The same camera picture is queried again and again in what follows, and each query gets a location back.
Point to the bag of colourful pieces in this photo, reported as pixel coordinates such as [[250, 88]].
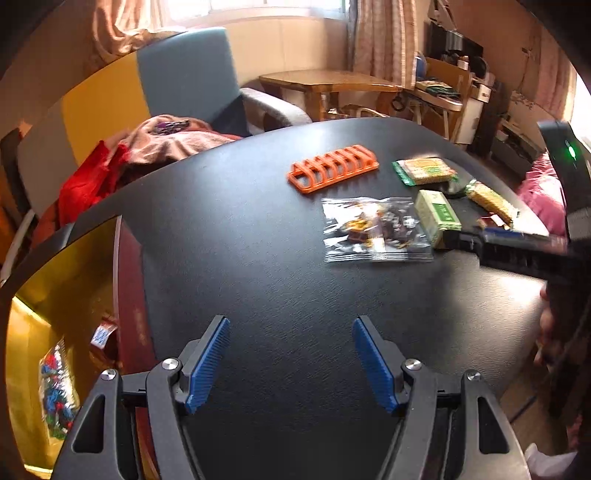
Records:
[[55, 392]]

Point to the orange curtain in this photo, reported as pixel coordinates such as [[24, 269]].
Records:
[[124, 25]]

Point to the yellow storage container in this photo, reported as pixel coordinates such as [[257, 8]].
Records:
[[41, 323]]

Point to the pink bedding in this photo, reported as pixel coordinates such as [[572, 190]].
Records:
[[545, 194]]

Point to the purple patterned item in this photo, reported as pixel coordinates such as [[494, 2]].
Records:
[[171, 125]]

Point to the orange plastic rack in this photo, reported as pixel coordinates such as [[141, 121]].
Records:
[[333, 168]]

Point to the white cabinet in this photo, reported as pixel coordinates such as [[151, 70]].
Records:
[[475, 108]]

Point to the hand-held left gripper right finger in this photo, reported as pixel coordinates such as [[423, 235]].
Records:
[[376, 364]]

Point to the white cloth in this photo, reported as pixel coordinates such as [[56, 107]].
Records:
[[547, 464]]

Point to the red cloth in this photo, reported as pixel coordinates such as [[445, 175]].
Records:
[[87, 184]]

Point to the person's right hand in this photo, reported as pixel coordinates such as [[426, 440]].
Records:
[[545, 323]]

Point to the wooden chair with clutter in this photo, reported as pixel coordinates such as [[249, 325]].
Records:
[[438, 94]]

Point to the green box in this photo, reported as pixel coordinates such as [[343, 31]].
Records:
[[436, 217]]

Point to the small red packet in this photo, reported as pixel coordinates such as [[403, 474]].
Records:
[[490, 222]]

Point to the pink blanket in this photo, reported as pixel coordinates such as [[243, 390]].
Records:
[[161, 143]]

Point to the blue yellow sofa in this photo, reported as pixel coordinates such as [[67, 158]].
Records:
[[184, 78]]

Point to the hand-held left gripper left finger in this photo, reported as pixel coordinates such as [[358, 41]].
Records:
[[207, 364]]

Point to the green-edged snack packet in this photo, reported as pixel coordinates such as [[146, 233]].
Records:
[[425, 170]]

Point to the wooden table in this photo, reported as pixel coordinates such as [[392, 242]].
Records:
[[323, 85]]

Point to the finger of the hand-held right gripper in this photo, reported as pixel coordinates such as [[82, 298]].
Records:
[[508, 254]]

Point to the yellow snack packet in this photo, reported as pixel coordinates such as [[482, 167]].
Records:
[[489, 201]]

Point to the patterned curtain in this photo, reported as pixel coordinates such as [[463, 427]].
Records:
[[383, 39]]

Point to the clear bag of small parts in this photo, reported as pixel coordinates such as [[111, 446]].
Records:
[[374, 230]]

